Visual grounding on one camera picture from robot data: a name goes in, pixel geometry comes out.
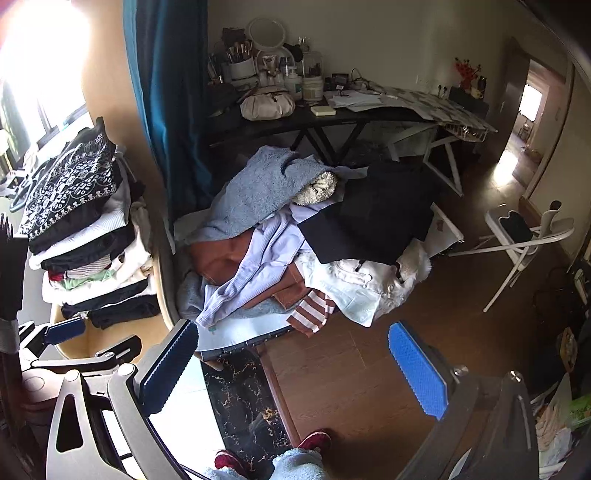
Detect red slipper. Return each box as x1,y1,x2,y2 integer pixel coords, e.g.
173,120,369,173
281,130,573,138
215,450,250,476
298,430,332,455

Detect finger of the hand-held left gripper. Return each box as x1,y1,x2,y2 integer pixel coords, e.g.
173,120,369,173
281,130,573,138
32,336,142,370
21,318,87,356

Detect red artificial flowers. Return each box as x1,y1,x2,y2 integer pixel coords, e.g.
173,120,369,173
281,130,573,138
455,58,483,90

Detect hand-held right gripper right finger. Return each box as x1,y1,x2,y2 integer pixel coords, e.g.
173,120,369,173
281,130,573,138
388,321,540,480

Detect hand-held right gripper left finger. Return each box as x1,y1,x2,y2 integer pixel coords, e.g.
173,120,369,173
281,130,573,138
45,318,200,480

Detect geometric patterned ironing board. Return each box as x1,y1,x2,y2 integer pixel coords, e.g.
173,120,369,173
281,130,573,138
360,82,499,197

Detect black desk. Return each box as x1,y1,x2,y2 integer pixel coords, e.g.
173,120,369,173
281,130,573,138
208,99,439,167

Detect loose white papers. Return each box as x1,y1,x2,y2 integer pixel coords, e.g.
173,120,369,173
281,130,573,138
323,90,384,112

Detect window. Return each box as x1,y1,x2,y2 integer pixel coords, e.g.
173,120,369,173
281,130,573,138
0,0,102,195

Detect black fleece garment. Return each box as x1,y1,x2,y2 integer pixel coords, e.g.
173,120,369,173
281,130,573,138
298,161,437,265

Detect round wooden stool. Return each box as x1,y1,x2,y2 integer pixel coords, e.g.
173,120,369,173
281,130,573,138
48,222,185,361

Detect white pouch bag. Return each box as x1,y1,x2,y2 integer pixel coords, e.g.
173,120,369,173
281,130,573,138
239,90,296,121

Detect white plastic bag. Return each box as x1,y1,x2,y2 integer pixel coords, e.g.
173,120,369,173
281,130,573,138
531,374,583,467

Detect white makeup brush holder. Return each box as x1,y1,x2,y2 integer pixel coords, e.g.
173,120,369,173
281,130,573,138
222,39,257,81

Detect blue curtain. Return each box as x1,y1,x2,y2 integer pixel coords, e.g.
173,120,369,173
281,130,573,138
122,0,218,232

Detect black side cabinet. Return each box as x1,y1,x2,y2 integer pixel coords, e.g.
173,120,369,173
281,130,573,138
448,87,490,121

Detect pile of unfolded clothes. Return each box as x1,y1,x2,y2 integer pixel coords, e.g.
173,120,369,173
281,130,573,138
175,145,435,334

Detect brown wooden door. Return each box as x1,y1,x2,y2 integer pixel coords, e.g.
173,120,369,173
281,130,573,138
501,41,527,153

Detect round white mirror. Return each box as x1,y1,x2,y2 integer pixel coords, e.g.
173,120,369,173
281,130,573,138
248,17,286,51

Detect white jar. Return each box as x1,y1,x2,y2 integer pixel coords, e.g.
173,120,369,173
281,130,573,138
302,76,325,101

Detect clear dome container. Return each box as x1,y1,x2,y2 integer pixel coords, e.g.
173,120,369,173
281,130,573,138
256,51,294,88

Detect white folding chair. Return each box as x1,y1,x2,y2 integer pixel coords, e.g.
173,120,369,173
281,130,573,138
448,200,575,312

